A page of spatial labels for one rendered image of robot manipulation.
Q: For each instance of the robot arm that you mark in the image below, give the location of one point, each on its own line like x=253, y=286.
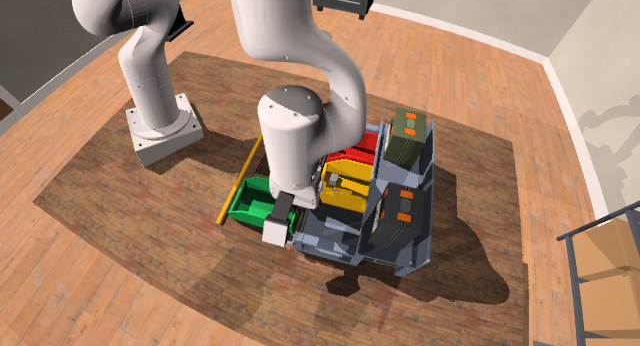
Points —
x=298, y=130

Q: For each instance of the grey metal shelf rack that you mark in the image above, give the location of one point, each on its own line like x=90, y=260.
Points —
x=346, y=226

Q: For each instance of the orange bar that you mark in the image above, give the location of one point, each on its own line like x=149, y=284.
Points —
x=227, y=204

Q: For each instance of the red open bin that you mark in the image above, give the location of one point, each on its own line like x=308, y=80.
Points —
x=363, y=152

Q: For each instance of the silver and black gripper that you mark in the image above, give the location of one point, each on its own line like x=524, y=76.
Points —
x=308, y=197

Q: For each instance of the yellow open bin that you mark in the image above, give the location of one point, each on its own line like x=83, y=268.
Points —
x=353, y=183

